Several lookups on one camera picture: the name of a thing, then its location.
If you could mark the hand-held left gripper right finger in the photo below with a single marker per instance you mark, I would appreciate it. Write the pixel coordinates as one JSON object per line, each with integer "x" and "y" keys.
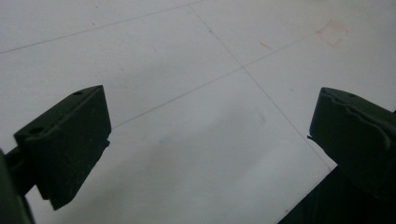
{"x": 355, "y": 140}

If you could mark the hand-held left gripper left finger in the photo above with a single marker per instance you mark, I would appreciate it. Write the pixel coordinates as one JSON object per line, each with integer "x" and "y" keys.
{"x": 65, "y": 137}

